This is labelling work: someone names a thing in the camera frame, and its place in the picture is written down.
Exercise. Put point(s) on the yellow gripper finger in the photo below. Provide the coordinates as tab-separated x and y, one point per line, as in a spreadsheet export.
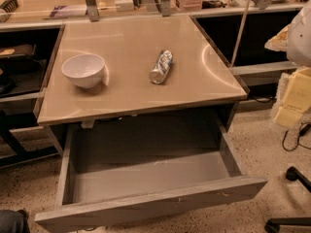
279	41
295	97

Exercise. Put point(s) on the silver blue redbull can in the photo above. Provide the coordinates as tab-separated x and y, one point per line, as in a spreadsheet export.
162	67

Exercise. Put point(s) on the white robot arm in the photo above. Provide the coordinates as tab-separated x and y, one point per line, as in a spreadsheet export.
295	41

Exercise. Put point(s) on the open grey top drawer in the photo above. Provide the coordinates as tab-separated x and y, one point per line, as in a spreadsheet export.
147	166

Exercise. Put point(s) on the white ceramic bowl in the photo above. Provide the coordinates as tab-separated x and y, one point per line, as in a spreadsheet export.
84	70

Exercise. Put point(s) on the purple white paper packet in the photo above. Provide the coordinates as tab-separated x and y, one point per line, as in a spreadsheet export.
68	11

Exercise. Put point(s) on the black hair brush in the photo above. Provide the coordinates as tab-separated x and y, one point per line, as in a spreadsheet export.
7	8

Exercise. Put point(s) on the dark shoe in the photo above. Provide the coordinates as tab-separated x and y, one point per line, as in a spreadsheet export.
14	221

